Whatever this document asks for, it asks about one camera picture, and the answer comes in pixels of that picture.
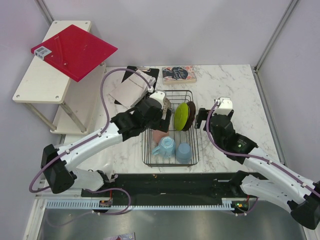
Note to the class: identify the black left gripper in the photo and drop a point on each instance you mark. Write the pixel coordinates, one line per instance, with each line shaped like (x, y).
(163, 124)

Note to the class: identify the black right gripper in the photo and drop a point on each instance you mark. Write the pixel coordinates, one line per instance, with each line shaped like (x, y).
(201, 115)

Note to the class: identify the pink plastic cup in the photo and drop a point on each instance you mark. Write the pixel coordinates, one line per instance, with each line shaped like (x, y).
(157, 135)

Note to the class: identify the light blue mug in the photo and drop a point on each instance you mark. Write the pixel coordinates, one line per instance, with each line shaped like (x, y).
(166, 148)

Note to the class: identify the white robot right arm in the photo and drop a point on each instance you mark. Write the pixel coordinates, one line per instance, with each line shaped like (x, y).
(282, 186)

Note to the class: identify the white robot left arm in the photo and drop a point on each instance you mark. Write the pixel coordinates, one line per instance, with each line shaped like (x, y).
(60, 164)

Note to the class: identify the dark brown plate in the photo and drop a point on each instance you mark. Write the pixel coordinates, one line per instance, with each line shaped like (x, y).
(191, 116)

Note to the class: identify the patterned ceramic bowl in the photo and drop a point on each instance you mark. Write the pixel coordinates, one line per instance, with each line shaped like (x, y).
(166, 105)

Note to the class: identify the lime green plate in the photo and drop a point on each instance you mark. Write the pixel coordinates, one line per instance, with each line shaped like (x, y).
(181, 116)

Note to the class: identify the blue-grey cup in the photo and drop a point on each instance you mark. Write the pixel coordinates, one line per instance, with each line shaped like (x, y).
(183, 153)

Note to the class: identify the floral cover book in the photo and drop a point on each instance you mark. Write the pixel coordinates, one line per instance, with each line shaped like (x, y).
(178, 75)

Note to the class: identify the white paper sheet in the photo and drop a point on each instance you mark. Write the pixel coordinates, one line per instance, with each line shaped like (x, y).
(129, 90)

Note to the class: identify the black clipboard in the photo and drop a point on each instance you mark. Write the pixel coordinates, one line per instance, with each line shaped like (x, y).
(145, 72)

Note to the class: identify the white two-tier shelf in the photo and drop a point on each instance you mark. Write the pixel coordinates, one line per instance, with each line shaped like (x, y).
(43, 84)

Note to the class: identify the red cutting board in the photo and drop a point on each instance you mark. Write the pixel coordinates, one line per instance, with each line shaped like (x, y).
(74, 52)

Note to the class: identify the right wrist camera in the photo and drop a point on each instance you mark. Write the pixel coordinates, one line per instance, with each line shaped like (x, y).
(224, 106)

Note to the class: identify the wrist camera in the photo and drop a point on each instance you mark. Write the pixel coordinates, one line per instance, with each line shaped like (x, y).
(224, 106)
(158, 96)

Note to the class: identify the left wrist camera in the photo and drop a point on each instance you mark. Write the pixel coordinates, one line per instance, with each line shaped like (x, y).
(158, 96)

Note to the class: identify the grey wire dish rack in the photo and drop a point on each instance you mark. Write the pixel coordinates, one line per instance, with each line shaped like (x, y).
(176, 97)

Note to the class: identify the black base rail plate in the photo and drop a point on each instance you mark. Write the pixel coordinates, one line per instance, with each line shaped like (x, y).
(173, 188)

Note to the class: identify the white slotted cable duct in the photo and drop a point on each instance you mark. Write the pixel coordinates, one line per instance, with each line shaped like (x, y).
(95, 204)

